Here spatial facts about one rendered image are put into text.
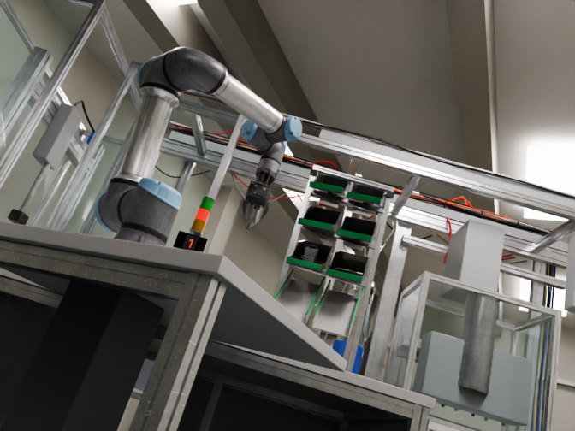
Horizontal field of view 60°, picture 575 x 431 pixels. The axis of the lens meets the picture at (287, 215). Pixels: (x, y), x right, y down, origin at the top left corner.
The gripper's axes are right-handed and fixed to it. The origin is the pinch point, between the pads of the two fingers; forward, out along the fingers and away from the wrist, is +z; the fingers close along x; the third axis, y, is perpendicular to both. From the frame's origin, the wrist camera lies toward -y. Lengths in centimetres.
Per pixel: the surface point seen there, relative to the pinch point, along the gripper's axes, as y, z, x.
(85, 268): 74, 43, -15
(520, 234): -121, -89, 144
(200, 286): 85, 42, 8
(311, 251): -19.0, -4.2, 22.9
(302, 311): -13.9, 19.6, 25.8
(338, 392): 5, 44, 42
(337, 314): -18.2, 15.9, 38.2
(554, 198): -72, -89, 138
